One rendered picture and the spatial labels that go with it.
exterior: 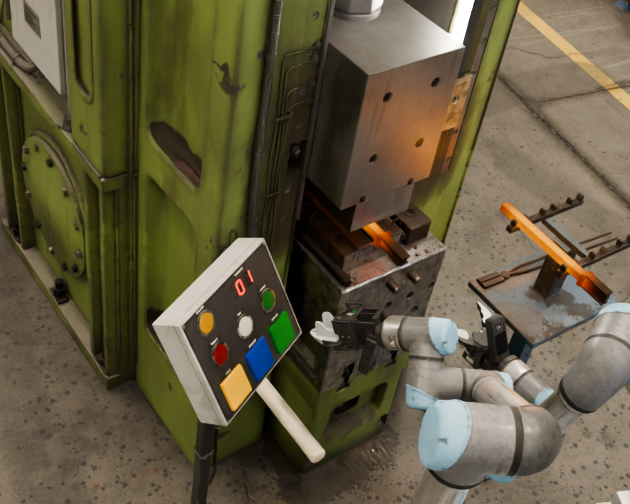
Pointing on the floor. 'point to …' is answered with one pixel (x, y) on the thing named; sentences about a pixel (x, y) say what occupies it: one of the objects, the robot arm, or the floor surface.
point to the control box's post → (202, 462)
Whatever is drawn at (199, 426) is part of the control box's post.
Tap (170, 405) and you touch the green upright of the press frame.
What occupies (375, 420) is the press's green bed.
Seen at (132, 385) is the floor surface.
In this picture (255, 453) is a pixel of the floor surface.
